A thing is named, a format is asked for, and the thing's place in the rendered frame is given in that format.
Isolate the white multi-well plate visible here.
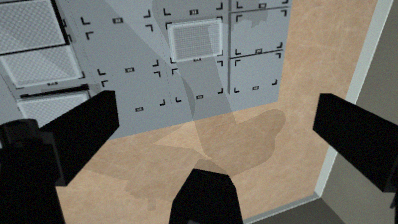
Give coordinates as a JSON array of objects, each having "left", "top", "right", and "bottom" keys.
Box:
[{"left": 167, "top": 18, "right": 223, "bottom": 63}]

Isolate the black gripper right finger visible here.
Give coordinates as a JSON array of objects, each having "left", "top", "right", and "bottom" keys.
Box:
[{"left": 313, "top": 93, "right": 398, "bottom": 224}]

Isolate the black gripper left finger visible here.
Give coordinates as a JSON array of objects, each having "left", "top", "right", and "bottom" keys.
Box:
[{"left": 0, "top": 90, "right": 120, "bottom": 224}]

